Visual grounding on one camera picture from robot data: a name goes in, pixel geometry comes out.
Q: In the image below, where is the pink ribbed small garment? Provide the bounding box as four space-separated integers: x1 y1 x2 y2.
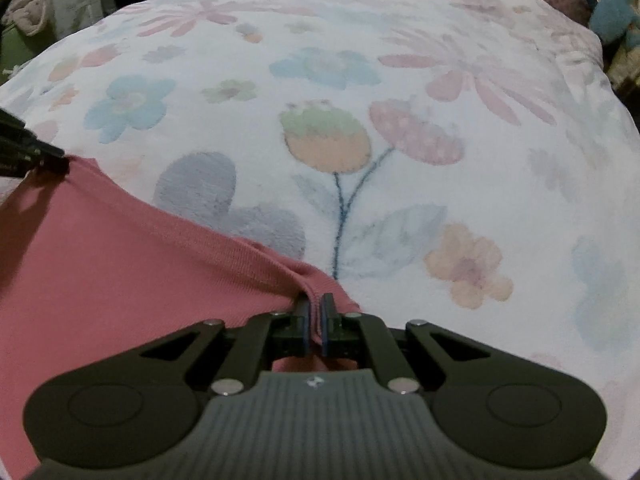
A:
1 158 357 479

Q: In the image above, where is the white floral fleece blanket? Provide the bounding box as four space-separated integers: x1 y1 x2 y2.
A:
1 0 639 479

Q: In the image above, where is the blue plush toy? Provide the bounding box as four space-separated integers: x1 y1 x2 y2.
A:
589 0 639 49

